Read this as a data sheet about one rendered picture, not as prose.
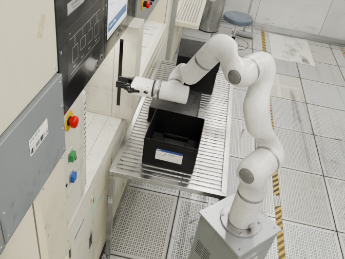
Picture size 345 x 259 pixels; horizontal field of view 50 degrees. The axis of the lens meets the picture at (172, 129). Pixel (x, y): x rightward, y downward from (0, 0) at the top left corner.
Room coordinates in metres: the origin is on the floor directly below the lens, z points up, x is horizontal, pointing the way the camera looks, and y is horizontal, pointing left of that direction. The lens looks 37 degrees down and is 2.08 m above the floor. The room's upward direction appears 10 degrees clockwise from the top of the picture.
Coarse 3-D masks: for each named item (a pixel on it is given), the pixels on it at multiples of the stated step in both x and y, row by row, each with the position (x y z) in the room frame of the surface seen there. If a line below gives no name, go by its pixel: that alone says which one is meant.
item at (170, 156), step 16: (160, 112) 1.68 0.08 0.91; (160, 128) 1.68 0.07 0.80; (176, 128) 1.67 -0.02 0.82; (192, 128) 1.66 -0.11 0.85; (144, 144) 1.41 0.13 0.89; (160, 144) 1.40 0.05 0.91; (176, 144) 1.40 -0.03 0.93; (192, 144) 1.62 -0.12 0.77; (144, 160) 1.41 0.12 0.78; (160, 160) 1.40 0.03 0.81; (176, 160) 1.39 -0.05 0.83; (192, 160) 1.39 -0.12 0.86
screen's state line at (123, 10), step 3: (126, 3) 1.55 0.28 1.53; (123, 6) 1.50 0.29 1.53; (123, 9) 1.50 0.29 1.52; (120, 12) 1.46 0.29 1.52; (123, 12) 1.51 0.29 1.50; (117, 15) 1.41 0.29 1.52; (120, 15) 1.46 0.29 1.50; (114, 18) 1.38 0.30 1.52; (117, 18) 1.41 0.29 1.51; (111, 21) 1.34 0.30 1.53; (114, 21) 1.38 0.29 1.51; (117, 21) 1.42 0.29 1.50; (108, 24) 1.30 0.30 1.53; (111, 24) 1.34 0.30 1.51; (114, 24) 1.38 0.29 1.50; (108, 27) 1.30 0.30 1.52; (111, 27) 1.34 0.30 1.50; (108, 30) 1.30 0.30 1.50
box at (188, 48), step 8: (184, 40) 2.46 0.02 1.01; (192, 40) 2.48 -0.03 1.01; (184, 48) 2.32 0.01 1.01; (192, 48) 2.34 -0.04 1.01; (184, 56) 2.21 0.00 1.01; (192, 56) 2.23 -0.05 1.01; (176, 64) 2.21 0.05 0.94; (216, 64) 2.21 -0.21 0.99; (208, 72) 2.21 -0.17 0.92; (216, 72) 2.21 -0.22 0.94; (200, 80) 2.21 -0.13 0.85; (208, 80) 2.21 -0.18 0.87; (192, 88) 2.21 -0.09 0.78; (200, 88) 2.21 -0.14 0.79; (208, 88) 2.21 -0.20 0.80
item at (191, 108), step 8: (192, 96) 1.98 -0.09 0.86; (200, 96) 2.00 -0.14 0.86; (152, 104) 1.81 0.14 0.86; (160, 104) 1.83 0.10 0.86; (168, 104) 1.84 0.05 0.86; (176, 104) 1.86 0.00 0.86; (184, 104) 1.87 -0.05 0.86; (192, 104) 1.89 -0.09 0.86; (152, 112) 1.78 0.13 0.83; (176, 112) 1.78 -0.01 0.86; (184, 112) 1.79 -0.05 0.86; (192, 112) 1.81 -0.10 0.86
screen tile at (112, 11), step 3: (111, 0) 1.32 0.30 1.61; (117, 0) 1.40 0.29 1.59; (114, 3) 1.37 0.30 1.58; (117, 3) 1.40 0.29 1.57; (114, 6) 1.37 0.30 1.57; (117, 6) 1.41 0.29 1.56; (111, 9) 1.33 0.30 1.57; (114, 9) 1.37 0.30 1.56; (117, 9) 1.41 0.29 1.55; (111, 12) 1.33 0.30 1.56; (114, 12) 1.37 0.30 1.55; (111, 15) 1.33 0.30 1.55
